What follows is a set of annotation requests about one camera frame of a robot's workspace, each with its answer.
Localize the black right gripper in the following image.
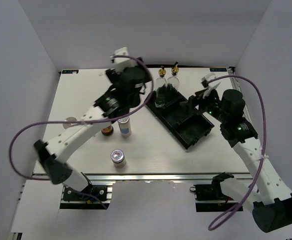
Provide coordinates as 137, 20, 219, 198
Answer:
179, 86, 228, 124

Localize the glass bottle with dark sauce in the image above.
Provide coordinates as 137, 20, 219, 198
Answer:
167, 62, 180, 94

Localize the clear glass oil bottle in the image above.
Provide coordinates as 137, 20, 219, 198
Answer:
155, 66, 167, 108

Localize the blue label spice jar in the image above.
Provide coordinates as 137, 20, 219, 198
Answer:
117, 116, 131, 137

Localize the red lid sauce jar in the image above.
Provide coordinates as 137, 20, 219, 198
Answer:
101, 125, 114, 137

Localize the silver lid spice jar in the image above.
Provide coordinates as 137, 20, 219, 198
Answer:
110, 149, 126, 168

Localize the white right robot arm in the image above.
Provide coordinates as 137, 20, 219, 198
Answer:
180, 89, 292, 233

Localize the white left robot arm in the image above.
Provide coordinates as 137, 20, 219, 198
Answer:
33, 66, 151, 200

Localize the black three-compartment tray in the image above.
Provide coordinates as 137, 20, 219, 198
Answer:
146, 91, 214, 150

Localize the right table logo sticker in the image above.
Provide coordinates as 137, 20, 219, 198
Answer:
210, 67, 228, 73

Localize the table logo sticker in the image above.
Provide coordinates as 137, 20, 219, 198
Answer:
61, 69, 79, 75
210, 67, 228, 73

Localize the left table logo sticker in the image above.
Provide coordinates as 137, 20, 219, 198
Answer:
61, 69, 79, 75

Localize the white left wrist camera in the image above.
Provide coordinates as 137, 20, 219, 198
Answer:
110, 47, 135, 73

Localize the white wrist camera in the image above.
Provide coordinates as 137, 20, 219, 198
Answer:
201, 72, 220, 98
110, 47, 135, 73

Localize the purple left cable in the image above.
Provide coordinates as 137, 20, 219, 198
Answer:
8, 56, 159, 181

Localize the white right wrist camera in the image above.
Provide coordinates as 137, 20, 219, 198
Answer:
201, 72, 220, 98

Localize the aluminium table frame rail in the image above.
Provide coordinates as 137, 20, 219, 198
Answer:
18, 66, 254, 240

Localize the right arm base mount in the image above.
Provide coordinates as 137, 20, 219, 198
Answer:
189, 172, 237, 213

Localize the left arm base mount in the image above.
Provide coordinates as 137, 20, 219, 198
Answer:
59, 182, 112, 210

